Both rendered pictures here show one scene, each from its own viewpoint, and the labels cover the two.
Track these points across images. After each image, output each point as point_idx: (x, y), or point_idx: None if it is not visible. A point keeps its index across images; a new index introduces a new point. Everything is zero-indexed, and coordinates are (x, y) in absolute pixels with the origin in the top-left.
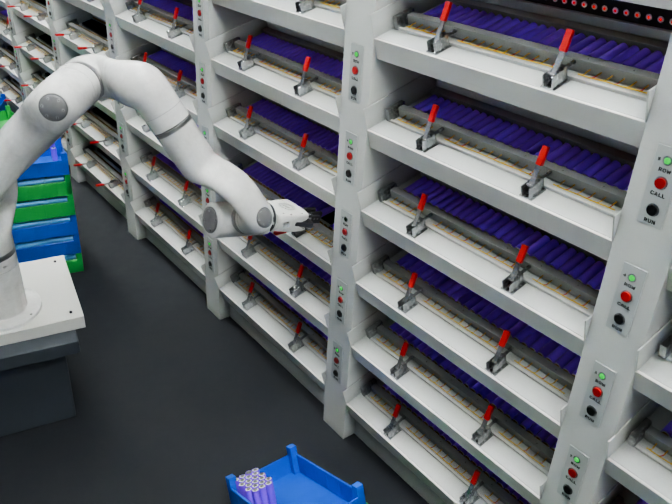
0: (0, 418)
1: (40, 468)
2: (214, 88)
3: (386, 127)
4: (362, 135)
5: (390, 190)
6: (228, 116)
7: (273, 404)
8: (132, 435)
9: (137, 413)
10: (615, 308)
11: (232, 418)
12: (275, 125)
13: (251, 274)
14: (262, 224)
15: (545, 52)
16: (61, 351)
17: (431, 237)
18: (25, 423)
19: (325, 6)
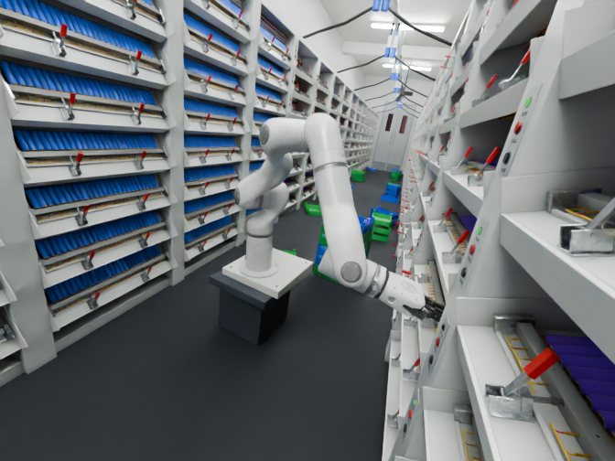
0: (228, 318)
1: (213, 356)
2: (438, 194)
3: (535, 217)
4: (493, 221)
5: (516, 323)
6: (442, 219)
7: (350, 451)
8: (260, 380)
9: (278, 371)
10: None
11: (314, 430)
12: (463, 229)
13: None
14: (345, 276)
15: None
16: (255, 302)
17: (527, 444)
18: (236, 330)
19: None
